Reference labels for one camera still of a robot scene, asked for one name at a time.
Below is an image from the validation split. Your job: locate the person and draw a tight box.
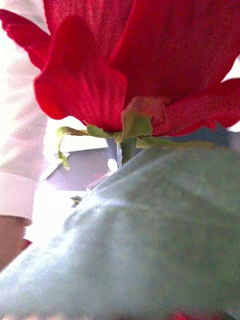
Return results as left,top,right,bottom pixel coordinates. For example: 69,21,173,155
0,24,48,227

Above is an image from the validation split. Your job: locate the shallow white box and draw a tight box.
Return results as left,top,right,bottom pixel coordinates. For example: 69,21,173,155
39,147,120,193

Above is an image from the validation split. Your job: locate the red rose with green leaves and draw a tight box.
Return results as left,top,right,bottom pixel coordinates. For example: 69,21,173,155
0,0,240,320

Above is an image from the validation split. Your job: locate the person's hand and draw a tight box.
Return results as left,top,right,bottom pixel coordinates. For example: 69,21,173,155
0,216,33,273

